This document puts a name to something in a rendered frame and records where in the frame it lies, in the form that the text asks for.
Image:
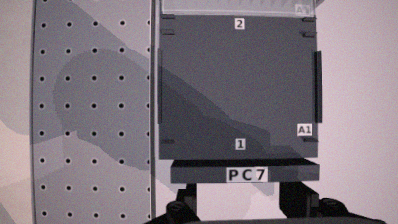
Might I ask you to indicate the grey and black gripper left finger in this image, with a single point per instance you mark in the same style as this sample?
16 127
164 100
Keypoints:
182 210

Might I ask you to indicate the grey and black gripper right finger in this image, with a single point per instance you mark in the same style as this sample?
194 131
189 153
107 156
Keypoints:
298 200

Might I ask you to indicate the grey perforated base plate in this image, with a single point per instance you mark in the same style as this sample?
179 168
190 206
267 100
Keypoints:
89 111

